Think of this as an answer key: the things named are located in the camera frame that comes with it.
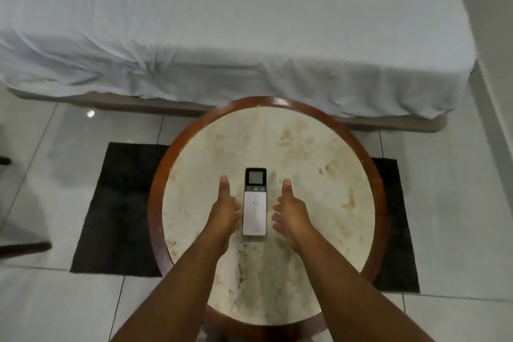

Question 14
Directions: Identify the person's right hand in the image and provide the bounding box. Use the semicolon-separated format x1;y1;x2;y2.
271;178;320;254

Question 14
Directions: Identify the dark wooden chair leg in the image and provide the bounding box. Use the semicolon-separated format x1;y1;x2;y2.
0;240;53;261

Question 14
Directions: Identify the round marble table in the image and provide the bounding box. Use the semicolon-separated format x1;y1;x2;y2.
147;96;388;342

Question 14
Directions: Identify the person's left forearm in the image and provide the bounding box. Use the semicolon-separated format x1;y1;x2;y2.
108;232;231;342

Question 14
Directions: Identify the person's right forearm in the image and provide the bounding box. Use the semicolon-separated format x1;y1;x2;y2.
294;229;436;342

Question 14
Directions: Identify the bed with white sheet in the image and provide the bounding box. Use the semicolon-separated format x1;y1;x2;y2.
0;0;478;121

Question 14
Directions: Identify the white remote control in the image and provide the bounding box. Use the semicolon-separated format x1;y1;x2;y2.
242;167;268;240

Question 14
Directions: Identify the person's left hand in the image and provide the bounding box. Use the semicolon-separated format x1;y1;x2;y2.
202;175;244;250

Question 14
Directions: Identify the beige bed base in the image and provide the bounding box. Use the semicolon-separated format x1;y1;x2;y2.
6;87;448;133

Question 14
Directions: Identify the black floor mat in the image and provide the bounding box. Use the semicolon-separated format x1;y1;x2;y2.
70;142;421;294

